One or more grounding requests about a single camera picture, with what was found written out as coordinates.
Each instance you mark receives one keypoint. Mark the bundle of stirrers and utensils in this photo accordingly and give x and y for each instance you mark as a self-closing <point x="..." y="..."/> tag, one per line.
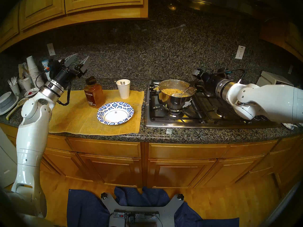
<point x="23" y="69"/>

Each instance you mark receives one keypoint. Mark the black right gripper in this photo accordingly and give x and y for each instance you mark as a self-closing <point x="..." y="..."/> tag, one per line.
<point x="209" y="81"/>

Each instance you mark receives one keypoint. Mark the blue patterned paper plate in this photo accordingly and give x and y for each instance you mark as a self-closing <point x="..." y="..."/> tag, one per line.
<point x="292" y="125"/>

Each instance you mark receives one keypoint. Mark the dark blue blanket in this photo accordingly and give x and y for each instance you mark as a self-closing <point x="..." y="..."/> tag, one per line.
<point x="82" y="210"/>

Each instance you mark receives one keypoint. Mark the wooden spoon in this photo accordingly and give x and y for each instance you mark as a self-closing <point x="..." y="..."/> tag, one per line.
<point x="17" y="106"/>

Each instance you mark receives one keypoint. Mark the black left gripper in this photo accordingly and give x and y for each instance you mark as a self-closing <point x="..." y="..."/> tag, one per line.
<point x="63" y="74"/>

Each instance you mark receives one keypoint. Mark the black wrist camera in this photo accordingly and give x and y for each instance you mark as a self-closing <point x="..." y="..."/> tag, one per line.
<point x="53" y="67"/>
<point x="222" y="71"/>

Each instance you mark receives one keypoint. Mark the black knob screw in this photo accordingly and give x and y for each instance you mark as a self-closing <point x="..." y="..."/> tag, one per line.
<point x="180" y="197"/>
<point x="104" y="195"/>

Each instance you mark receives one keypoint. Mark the amber cinnamon bottle black cap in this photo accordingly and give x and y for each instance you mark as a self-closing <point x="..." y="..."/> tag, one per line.
<point x="94" y="94"/>

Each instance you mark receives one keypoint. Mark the stack of white paper cups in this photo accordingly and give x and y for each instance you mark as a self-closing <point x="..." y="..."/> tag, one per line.
<point x="33" y="68"/>

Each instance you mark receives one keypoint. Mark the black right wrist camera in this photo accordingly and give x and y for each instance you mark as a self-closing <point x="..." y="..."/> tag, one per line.
<point x="222" y="71"/>

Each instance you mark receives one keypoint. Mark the wide wooden wall cabinets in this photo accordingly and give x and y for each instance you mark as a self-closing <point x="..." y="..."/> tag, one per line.
<point x="42" y="6"/>

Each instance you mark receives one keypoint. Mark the blue white carton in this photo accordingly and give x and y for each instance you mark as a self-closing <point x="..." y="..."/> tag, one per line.
<point x="45" y="63"/>

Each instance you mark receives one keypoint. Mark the wooden base cabinets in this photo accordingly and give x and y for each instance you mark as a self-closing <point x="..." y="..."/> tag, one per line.
<point x="180" y="172"/>

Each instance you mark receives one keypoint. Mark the white plastic fork bunch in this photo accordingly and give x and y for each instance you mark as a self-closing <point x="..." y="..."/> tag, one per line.
<point x="13" y="80"/>

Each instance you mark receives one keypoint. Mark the white wall outlet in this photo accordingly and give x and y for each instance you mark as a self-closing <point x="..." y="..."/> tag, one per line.
<point x="290" y="69"/>
<point x="240" y="52"/>
<point x="51" y="49"/>

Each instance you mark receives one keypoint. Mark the blue patterned paper bowl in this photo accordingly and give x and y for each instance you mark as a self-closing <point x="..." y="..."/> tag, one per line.
<point x="115" y="113"/>

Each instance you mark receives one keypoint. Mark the metal serving spoon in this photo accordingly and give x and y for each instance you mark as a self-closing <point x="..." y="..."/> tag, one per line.
<point x="181" y="94"/>

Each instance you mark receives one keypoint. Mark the grey bowl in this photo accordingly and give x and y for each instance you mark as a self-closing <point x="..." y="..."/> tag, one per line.
<point x="6" y="98"/>

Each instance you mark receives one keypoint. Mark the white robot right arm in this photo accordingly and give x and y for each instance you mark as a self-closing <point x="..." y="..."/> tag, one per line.
<point x="272" y="101"/>

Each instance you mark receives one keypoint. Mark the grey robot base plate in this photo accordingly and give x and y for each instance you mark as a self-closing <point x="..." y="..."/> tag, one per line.
<point x="165" y="211"/>

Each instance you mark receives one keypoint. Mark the yellow cloth mat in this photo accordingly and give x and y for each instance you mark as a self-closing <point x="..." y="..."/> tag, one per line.
<point x="75" y="120"/>

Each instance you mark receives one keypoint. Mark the white paper cup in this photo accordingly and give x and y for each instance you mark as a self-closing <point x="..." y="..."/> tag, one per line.
<point x="26" y="84"/>
<point x="123" y="90"/>
<point x="15" y="89"/>

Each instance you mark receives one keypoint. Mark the stainless steel pot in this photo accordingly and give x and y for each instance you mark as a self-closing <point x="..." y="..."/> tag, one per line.
<point x="174" y="102"/>

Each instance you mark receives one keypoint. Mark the white countertop appliance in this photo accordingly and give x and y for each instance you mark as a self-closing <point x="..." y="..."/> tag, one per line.
<point x="272" y="78"/>

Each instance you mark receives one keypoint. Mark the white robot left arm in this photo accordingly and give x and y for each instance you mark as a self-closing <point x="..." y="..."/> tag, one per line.
<point x="33" y="139"/>

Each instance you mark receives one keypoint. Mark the steel gas cooktop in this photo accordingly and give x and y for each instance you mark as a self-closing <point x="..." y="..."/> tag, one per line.
<point x="208" y="117"/>

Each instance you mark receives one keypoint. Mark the small white plate red scrap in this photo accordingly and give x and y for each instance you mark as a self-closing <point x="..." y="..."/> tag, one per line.
<point x="30" y="93"/>

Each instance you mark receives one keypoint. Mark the large cooked oatmeal batch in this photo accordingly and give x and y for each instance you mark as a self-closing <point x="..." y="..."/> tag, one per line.
<point x="171" y="91"/>

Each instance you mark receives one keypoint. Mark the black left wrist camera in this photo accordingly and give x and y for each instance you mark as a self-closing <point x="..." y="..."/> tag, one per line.
<point x="53" y="67"/>

